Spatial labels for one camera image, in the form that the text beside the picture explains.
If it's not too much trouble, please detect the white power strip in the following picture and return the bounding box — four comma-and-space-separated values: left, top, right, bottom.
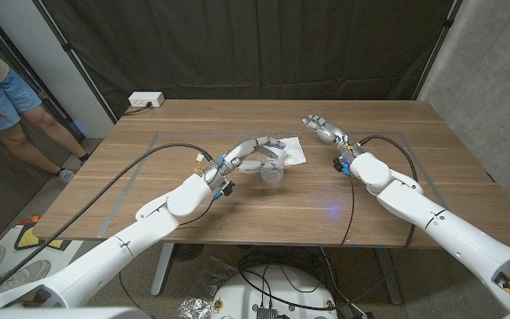
127, 90, 166, 109

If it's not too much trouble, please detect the black backdrop stand pole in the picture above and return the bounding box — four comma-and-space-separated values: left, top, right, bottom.
412, 0, 464, 102
31, 0, 119, 125

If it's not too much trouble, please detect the thin black left wrist cable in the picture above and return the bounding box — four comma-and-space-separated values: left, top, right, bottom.
117, 198, 216, 319

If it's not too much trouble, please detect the black backdrop curtain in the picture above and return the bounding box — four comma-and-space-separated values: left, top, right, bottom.
33, 0, 464, 121

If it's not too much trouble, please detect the black round fan grille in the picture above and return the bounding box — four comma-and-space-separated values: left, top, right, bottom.
173, 242, 205, 262

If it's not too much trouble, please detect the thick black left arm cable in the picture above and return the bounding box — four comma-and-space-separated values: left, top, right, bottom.
0, 142, 215, 307

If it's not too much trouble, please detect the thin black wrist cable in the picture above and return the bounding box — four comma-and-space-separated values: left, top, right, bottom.
336, 175, 356, 248
117, 198, 216, 319

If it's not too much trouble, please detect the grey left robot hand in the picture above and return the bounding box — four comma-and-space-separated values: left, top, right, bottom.
199, 136, 288, 201

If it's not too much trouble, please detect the black power strip cord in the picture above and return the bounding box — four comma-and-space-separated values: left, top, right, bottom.
123, 102, 154, 117

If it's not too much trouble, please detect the clear plastic measuring cup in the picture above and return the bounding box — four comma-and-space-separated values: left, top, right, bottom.
259, 152, 286, 184

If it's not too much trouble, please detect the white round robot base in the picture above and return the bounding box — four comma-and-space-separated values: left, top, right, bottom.
210, 264, 338, 319

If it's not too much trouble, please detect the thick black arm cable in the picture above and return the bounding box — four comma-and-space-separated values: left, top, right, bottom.
235, 134, 418, 319
0, 142, 215, 307

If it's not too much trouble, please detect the clear plastic floor bag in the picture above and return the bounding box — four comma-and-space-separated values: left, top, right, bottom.
195, 256, 238, 298

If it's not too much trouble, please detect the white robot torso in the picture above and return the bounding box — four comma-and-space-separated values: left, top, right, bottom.
0, 307, 152, 319

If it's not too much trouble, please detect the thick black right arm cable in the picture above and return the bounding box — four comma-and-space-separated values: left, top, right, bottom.
235, 134, 418, 319

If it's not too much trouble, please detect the white tissue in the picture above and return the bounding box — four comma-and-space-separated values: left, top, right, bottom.
276, 136, 308, 167

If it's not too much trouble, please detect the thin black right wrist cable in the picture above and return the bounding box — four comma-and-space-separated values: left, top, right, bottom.
336, 175, 356, 248

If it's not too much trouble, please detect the yellow black floor mat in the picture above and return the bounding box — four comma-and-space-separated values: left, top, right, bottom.
13, 214, 77, 252

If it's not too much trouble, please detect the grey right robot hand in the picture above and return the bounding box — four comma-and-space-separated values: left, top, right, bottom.
301, 113, 365, 177

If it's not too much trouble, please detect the white table leg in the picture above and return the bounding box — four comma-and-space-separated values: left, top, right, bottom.
151, 242, 176, 297

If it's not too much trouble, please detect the crumpled silver foil bag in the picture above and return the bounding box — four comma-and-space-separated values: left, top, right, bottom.
175, 297, 214, 319

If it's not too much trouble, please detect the grey table leg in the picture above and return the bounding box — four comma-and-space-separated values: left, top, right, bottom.
374, 247, 403, 306

